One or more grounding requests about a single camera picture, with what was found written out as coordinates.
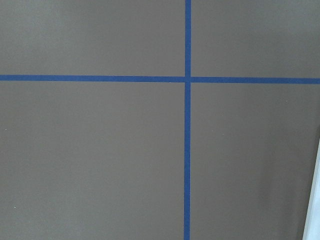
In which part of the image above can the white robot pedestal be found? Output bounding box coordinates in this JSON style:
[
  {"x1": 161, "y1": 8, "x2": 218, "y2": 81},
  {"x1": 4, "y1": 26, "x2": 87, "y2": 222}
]
[{"x1": 302, "y1": 139, "x2": 320, "y2": 240}]

